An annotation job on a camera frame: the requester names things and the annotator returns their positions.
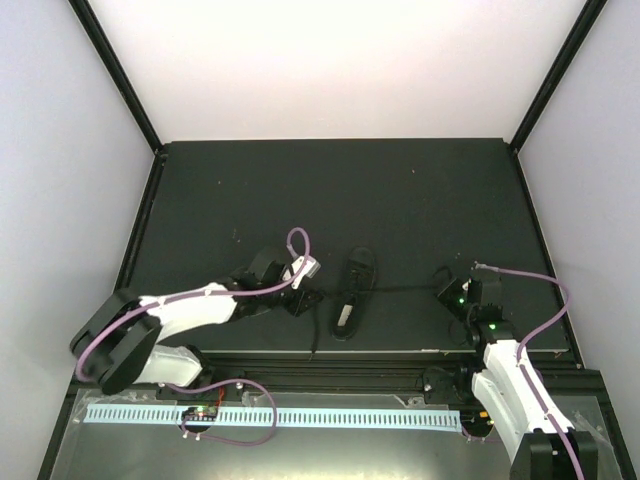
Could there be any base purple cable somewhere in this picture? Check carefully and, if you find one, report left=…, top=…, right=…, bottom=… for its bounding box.
left=159, top=377, right=279, bottom=446
left=459, top=419, right=504, bottom=445

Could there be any white slotted cable duct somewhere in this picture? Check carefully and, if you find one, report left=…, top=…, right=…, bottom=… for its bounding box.
left=83, top=404, right=462, bottom=433

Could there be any right controller board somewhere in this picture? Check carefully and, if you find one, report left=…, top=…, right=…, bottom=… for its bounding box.
left=460, top=408, right=494, bottom=428

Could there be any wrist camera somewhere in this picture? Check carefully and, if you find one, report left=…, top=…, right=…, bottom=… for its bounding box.
left=283, top=256, right=321, bottom=290
left=463, top=271, right=483, bottom=304

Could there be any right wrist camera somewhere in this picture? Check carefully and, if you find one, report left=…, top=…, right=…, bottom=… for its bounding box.
left=463, top=271, right=483, bottom=304

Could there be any right frame post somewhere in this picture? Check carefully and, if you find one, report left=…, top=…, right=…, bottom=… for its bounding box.
left=509, top=0, right=608, bottom=155

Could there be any black sneaker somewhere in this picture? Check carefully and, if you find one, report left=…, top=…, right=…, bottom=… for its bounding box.
left=329, top=246, right=377, bottom=341

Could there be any left frame post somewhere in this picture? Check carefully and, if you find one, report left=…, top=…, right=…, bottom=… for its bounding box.
left=68, top=0, right=163, bottom=154

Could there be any frame post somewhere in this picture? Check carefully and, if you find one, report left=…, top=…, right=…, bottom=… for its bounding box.
left=68, top=0, right=163, bottom=154
left=509, top=0, right=608, bottom=155

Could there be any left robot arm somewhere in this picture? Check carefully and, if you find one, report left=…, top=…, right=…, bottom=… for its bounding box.
left=69, top=247, right=321, bottom=399

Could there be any controller board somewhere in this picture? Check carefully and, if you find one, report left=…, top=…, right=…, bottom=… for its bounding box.
left=181, top=405, right=218, bottom=422
left=460, top=408, right=494, bottom=428

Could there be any black aluminium rail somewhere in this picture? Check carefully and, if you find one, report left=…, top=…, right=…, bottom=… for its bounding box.
left=161, top=351, right=485, bottom=404

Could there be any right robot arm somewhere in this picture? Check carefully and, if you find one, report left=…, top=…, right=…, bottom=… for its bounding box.
left=433, top=268, right=600, bottom=479

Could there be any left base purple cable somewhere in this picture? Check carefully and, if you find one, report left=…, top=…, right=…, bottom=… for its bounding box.
left=159, top=377, right=279, bottom=446

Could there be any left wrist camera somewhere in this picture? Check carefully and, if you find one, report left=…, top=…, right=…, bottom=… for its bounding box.
left=283, top=256, right=321, bottom=290

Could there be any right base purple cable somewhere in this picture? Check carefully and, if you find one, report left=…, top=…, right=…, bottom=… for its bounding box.
left=459, top=419, right=504, bottom=445

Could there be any left controller board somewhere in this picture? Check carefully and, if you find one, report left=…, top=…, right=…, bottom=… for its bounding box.
left=181, top=405, right=218, bottom=422

